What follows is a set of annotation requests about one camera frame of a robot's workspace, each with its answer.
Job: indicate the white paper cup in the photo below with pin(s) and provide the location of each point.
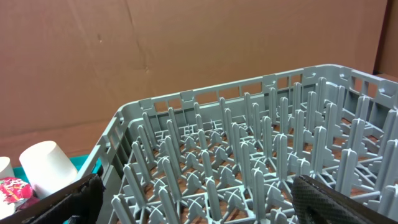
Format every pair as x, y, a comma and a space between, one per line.
41, 149

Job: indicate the red snack wrapper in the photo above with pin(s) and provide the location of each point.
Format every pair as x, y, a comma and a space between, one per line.
15, 191

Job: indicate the teal serving tray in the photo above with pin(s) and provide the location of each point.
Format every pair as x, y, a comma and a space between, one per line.
81, 161

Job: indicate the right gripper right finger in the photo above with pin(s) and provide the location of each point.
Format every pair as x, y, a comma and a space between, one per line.
314, 202

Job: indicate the white bowl with rice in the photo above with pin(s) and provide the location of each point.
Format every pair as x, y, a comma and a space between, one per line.
6, 169

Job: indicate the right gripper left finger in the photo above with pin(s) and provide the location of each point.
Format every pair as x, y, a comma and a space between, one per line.
80, 202

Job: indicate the grey dishwasher rack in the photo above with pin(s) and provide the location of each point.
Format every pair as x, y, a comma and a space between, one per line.
229, 153

